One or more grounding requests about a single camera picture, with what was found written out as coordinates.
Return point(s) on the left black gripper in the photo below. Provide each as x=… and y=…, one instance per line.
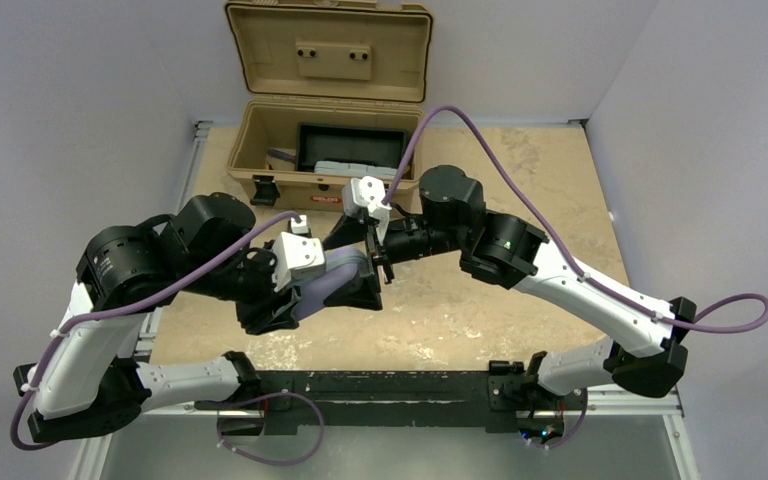
x=268, y=312

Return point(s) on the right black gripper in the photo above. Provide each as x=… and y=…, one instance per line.
x=384, y=254

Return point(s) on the lilac zippered umbrella case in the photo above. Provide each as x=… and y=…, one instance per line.
x=342, y=265

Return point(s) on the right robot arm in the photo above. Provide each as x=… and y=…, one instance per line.
x=641, y=350

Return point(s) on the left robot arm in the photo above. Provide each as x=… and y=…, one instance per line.
x=83, y=387

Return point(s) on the grey box in toolbox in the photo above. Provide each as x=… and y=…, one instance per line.
x=331, y=167

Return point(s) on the black tray in toolbox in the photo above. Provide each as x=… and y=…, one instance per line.
x=371, y=146

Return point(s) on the tan plastic toolbox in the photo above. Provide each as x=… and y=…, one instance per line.
x=344, y=63

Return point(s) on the black base bar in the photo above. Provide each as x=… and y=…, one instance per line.
x=500, y=399

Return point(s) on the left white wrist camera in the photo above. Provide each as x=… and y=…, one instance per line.
x=299, y=257

